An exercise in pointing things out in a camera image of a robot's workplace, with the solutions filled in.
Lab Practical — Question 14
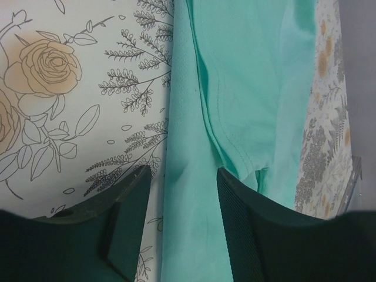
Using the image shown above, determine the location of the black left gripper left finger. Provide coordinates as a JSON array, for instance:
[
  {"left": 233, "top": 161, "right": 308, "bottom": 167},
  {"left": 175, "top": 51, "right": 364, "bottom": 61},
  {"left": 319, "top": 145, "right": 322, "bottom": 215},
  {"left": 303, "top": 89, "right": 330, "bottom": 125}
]
[{"left": 1, "top": 165, "right": 152, "bottom": 281}]

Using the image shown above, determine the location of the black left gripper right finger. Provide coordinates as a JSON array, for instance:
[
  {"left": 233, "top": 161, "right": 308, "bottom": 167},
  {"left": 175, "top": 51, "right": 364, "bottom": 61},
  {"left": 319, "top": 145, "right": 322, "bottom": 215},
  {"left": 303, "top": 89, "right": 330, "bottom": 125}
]
[{"left": 217, "top": 169, "right": 375, "bottom": 281}]

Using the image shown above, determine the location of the clear plastic bin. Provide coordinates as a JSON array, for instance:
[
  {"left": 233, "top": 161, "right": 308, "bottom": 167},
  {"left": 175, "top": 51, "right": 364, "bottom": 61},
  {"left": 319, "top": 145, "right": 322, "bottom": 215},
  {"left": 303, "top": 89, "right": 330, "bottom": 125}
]
[{"left": 337, "top": 156, "right": 362, "bottom": 215}]

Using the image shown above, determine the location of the teal t shirt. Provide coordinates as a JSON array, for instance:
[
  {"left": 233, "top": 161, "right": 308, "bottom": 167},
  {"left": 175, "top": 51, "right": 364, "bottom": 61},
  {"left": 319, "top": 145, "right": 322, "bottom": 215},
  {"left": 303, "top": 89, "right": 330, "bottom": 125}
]
[{"left": 160, "top": 1, "right": 316, "bottom": 281}]

